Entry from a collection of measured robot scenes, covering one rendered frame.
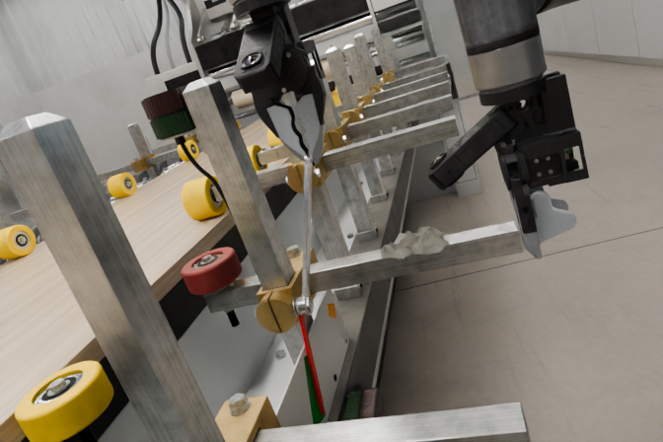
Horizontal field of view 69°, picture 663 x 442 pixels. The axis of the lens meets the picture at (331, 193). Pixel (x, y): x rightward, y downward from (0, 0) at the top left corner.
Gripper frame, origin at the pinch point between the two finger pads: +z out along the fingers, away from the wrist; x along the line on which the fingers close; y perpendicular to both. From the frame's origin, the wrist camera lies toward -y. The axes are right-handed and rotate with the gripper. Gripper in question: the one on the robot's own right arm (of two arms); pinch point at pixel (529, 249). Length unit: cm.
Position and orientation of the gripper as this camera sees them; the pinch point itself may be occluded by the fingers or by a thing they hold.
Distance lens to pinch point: 63.3
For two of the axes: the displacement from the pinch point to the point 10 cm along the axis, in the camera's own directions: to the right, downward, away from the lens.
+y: 9.3, -2.4, -2.9
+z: 3.2, 9.1, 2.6
